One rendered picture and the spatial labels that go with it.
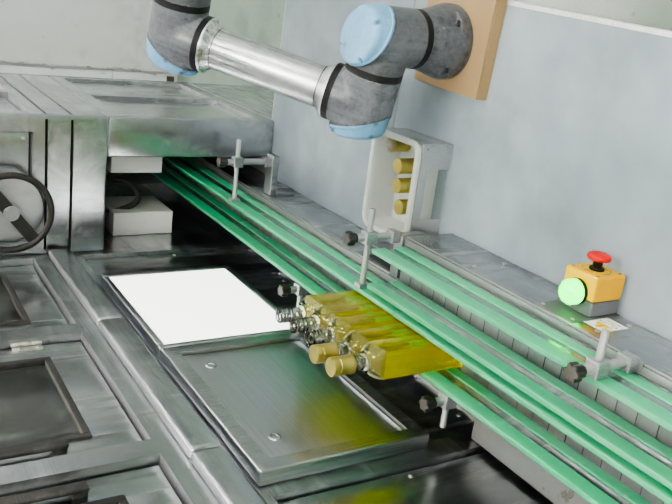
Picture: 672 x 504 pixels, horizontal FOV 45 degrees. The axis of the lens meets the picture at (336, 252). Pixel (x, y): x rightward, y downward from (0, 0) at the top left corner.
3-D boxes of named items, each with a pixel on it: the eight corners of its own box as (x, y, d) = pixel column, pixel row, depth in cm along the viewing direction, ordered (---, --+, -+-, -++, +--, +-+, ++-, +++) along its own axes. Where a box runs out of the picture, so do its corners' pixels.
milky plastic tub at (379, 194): (390, 221, 192) (359, 222, 187) (404, 126, 185) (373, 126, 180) (435, 244, 178) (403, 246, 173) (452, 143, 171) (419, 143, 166)
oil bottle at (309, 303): (378, 310, 176) (291, 321, 165) (382, 286, 174) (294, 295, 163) (393, 320, 171) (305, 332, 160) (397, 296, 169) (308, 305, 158)
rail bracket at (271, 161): (285, 197, 229) (211, 199, 217) (292, 138, 224) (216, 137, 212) (293, 201, 225) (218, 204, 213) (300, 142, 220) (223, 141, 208)
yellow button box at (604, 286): (587, 298, 143) (557, 302, 139) (597, 258, 141) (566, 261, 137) (619, 313, 137) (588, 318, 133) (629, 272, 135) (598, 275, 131)
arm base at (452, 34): (434, -5, 168) (396, -10, 163) (481, 13, 157) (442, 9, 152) (417, 67, 175) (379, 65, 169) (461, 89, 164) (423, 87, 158)
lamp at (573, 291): (564, 298, 138) (551, 300, 136) (570, 273, 136) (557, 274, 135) (584, 308, 134) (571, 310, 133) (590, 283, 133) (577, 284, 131)
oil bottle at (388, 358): (445, 354, 157) (352, 369, 146) (450, 328, 155) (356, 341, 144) (464, 367, 152) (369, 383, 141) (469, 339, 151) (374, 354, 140)
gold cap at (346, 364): (343, 362, 144) (322, 366, 141) (350, 349, 141) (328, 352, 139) (352, 378, 141) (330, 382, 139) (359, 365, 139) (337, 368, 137)
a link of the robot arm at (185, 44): (396, 83, 154) (141, -8, 162) (375, 154, 161) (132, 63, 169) (410, 69, 164) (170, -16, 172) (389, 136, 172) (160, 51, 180)
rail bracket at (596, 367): (620, 363, 122) (557, 375, 115) (632, 318, 120) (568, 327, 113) (642, 374, 119) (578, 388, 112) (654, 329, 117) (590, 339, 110)
